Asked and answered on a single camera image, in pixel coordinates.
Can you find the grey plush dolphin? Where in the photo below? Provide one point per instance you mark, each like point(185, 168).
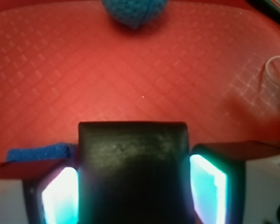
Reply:
point(272, 70)

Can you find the red plastic tray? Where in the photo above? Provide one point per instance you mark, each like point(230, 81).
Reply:
point(201, 62)

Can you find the blue sponge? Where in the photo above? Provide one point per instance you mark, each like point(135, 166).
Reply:
point(60, 150)

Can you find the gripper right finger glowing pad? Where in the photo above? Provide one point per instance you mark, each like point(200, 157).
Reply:
point(236, 182)

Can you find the blue crocheted ball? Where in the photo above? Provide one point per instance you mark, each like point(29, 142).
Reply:
point(134, 13)

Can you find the black box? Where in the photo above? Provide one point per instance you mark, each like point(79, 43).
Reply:
point(134, 173)

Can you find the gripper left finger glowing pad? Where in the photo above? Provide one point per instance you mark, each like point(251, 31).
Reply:
point(39, 192)

